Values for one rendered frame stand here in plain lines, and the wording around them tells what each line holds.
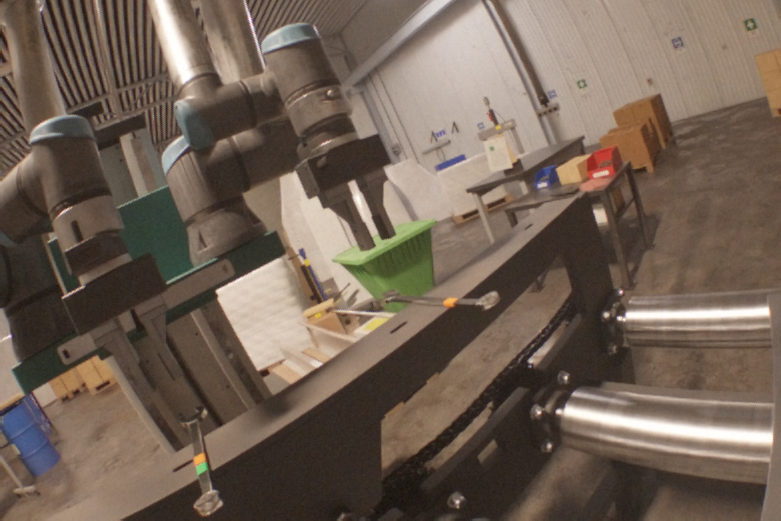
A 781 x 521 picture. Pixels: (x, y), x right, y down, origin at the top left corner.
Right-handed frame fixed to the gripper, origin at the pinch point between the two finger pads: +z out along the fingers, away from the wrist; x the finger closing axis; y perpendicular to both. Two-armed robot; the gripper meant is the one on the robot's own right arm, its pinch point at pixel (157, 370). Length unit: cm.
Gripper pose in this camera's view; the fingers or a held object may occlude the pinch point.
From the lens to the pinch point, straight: 50.5
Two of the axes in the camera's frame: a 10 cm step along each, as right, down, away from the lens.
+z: 4.0, 9.1, 1.3
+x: -7.4, 4.1, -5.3
